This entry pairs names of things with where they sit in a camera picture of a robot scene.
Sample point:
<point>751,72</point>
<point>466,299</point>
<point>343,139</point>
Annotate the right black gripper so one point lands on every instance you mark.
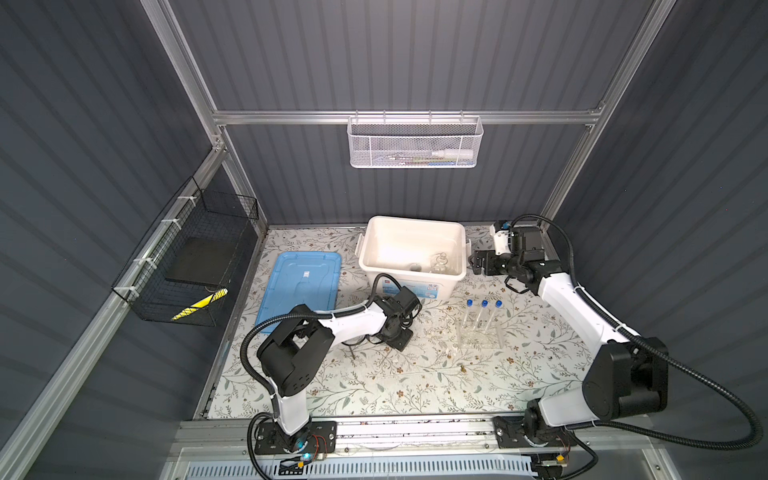
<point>490,257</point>

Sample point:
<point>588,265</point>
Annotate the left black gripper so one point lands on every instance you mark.
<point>403,342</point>

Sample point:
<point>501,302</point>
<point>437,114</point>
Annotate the blue capped test tube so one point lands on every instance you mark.
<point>481,311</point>
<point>467,315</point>
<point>493,314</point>

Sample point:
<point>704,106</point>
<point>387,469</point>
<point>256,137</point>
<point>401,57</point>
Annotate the white plastic storage bin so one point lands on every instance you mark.
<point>390,244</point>

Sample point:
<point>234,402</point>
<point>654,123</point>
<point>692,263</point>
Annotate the clear glass flask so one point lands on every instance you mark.
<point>441,264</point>

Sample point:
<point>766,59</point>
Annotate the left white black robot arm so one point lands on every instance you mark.
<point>284,353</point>

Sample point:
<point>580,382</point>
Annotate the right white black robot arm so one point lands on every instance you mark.
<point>629,374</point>

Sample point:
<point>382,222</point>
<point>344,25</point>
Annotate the clear test tube rack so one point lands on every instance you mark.
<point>488,335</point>

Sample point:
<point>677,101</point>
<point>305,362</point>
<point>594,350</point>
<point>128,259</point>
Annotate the blue plastic lid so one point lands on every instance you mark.
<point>309,278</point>

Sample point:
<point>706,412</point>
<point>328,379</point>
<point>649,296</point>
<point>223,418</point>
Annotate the white bottle in basket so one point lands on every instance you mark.
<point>453,155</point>

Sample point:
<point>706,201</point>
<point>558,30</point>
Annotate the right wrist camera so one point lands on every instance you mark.
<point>500,231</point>

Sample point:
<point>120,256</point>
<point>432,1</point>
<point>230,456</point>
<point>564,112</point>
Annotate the black wire ring stand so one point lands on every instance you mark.
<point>357,343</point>

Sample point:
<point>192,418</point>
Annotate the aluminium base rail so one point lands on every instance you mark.
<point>364,438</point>

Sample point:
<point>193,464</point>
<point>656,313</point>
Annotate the white wire mesh basket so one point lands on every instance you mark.
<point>406,142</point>

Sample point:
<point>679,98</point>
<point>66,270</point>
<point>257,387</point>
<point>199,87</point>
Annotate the black wire basket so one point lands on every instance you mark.
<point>193,265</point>

